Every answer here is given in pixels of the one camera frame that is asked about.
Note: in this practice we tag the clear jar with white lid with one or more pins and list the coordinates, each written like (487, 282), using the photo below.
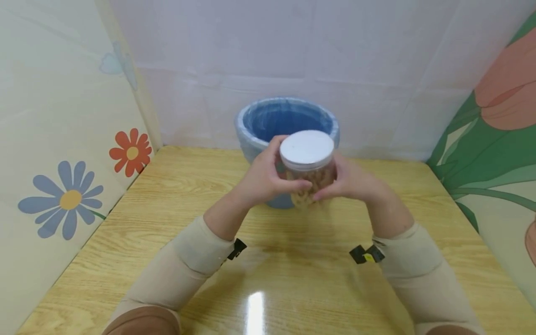
(307, 153)

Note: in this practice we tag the person's left index finger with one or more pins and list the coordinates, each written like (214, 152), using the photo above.
(275, 145)

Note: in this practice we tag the person's right thumb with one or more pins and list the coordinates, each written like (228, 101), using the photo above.
(328, 191)

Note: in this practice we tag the person's right hand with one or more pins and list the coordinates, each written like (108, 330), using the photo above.
(355, 180)

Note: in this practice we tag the person's left thumb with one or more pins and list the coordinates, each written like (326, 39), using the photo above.
(293, 185)

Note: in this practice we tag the blue bin with plastic liner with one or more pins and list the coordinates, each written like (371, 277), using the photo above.
(251, 135)

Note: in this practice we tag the person's right forearm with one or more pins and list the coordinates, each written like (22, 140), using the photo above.
(418, 274)

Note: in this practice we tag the person's left hand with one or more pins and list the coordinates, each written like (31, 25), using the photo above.
(260, 177)

